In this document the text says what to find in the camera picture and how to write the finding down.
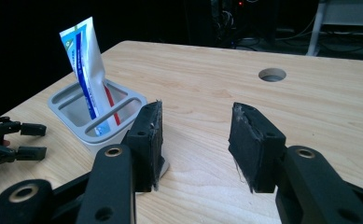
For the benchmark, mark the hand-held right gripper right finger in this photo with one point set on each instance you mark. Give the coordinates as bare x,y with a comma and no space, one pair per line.
254,146

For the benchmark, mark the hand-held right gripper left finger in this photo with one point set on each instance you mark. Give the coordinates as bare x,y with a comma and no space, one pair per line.
146,146

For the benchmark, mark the grey plastic holder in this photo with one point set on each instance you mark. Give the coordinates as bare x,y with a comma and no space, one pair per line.
76,130

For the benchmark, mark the white blue toothpaste tube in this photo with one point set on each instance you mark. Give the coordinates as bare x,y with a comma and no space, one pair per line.
89,62

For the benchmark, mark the dark computer tower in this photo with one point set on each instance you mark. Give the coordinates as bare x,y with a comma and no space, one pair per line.
241,21

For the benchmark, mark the white desk frame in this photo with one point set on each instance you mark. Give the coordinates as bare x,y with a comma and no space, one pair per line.
344,15

